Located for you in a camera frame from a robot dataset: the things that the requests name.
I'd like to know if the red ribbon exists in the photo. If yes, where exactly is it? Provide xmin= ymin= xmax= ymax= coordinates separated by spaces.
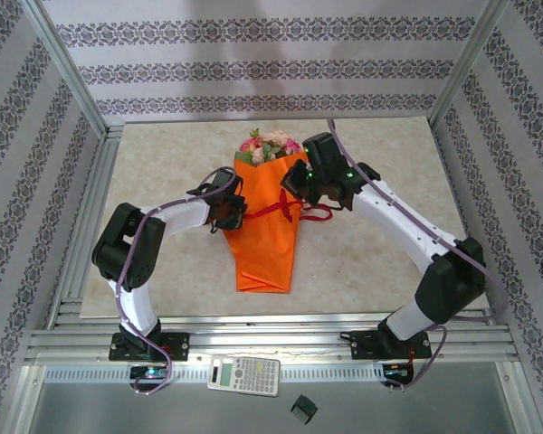
xmin=243 ymin=189 xmax=334 ymax=225

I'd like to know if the aluminium profile frame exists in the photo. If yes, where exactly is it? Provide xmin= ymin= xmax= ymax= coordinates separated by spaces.
xmin=2 ymin=0 xmax=542 ymax=434

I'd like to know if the white scientific calculator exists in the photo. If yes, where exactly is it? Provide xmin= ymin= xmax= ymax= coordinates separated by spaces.
xmin=206 ymin=355 xmax=281 ymax=398

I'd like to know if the small pink artificial rose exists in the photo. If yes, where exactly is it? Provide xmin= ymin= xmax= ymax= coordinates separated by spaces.
xmin=239 ymin=127 xmax=262 ymax=155

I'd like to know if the black plastic comb attachment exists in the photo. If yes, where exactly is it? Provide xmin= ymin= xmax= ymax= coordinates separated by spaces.
xmin=290 ymin=393 xmax=319 ymax=425

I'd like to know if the orange wrapping paper sheet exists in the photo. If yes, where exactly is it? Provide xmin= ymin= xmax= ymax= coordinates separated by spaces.
xmin=225 ymin=151 xmax=310 ymax=294

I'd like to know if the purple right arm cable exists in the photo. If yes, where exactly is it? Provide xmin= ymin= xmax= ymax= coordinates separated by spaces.
xmin=326 ymin=118 xmax=510 ymax=393

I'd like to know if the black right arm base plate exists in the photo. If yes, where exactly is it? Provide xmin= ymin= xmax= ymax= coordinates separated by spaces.
xmin=350 ymin=329 xmax=432 ymax=362

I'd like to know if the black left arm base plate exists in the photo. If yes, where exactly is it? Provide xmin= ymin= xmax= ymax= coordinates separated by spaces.
xmin=108 ymin=332 xmax=191 ymax=363

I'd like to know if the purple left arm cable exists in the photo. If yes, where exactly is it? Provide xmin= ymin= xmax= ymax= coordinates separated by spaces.
xmin=116 ymin=165 xmax=239 ymax=398

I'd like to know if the slotted metal cable duct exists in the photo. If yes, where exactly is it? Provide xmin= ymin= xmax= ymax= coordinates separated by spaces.
xmin=43 ymin=364 xmax=501 ymax=383

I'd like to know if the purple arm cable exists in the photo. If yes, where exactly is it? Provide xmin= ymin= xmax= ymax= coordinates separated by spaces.
xmin=116 ymin=165 xmax=239 ymax=398
xmin=326 ymin=118 xmax=510 ymax=393

